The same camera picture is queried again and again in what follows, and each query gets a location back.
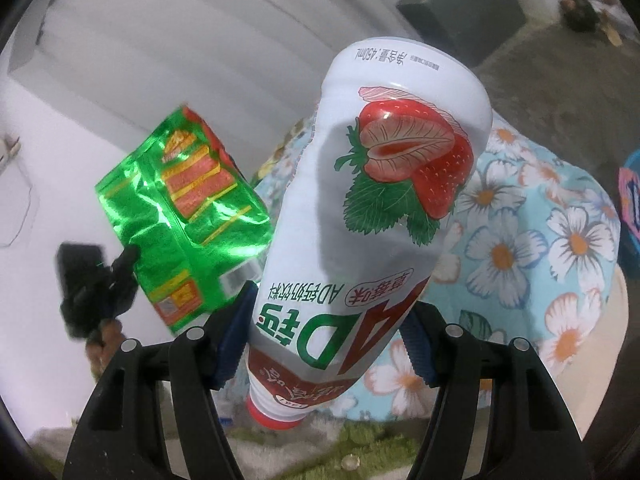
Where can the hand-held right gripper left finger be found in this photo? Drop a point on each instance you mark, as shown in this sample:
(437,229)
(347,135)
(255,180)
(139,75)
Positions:
(234,342)

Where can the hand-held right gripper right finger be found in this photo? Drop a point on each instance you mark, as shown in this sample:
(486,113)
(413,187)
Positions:
(417,355)

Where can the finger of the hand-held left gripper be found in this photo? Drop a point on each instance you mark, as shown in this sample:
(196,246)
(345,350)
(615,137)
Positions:
(124,280)

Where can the green foil snack packet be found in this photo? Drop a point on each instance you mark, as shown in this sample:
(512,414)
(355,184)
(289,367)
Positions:
(175,225)

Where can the white strawberry milk bottle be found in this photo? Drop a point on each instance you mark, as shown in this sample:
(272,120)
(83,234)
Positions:
(380,200)

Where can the blue plastic mesh basket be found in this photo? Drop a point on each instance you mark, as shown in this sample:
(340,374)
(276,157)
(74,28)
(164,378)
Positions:
(632,162)

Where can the person's left hand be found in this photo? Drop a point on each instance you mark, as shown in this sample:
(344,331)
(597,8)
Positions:
(104,347)

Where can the green fuzzy mat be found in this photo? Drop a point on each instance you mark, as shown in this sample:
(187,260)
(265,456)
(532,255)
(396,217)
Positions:
(360,442)

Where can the floral blue blanket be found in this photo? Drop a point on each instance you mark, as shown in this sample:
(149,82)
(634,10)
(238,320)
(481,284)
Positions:
(550,220)

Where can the beige bed base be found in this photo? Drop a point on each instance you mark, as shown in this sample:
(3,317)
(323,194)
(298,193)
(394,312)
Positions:
(611,320)

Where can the white curtain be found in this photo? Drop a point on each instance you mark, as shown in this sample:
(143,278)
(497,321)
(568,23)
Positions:
(225,20)

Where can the grey cabinet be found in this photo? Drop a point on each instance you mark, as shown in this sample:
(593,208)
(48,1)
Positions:
(465,17)

